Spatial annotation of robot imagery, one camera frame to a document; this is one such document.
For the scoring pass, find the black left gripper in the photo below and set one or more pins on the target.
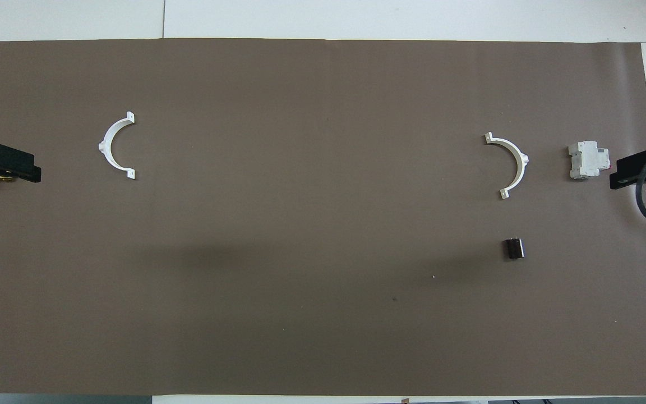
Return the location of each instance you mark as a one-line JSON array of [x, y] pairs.
[[9, 157]]

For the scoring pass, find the brown table mat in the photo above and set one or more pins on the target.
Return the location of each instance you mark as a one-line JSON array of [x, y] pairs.
[[300, 280]]

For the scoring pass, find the small dark brown cylinder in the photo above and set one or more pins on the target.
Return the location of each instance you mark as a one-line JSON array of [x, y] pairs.
[[514, 248]]

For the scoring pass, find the white half pipe clamp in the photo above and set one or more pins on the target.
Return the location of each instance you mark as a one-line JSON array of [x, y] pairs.
[[518, 168], [109, 147]]

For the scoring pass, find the white circuit breaker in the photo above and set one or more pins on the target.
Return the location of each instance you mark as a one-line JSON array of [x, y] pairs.
[[585, 160]]

